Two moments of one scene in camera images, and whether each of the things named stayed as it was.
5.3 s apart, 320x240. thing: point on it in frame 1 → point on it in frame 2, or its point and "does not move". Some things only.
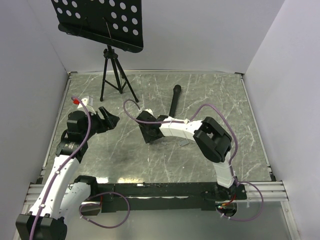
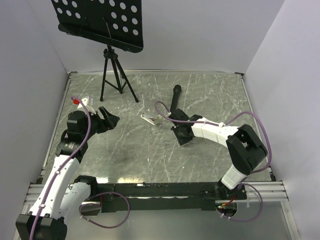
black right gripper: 147,138 → 181,141
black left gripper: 109,121 does not move
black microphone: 176,90 does not move
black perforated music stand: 117,23 does not move
